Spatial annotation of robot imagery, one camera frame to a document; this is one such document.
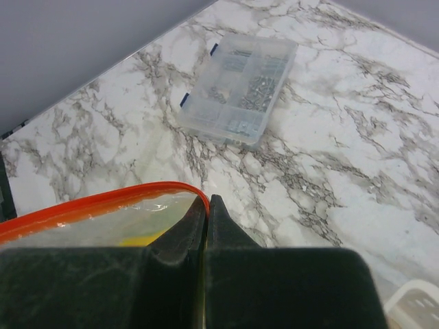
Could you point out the yellow toy pepper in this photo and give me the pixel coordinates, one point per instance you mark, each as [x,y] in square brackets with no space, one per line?
[138,241]

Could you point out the white plastic basket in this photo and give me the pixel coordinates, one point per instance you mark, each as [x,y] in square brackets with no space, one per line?
[414,305]

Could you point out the clear zip top bag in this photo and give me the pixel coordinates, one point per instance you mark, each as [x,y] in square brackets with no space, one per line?
[105,219]

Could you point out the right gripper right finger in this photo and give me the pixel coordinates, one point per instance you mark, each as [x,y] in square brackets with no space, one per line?
[249,286]

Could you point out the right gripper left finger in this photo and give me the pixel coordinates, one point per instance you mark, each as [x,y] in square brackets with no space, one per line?
[156,286]

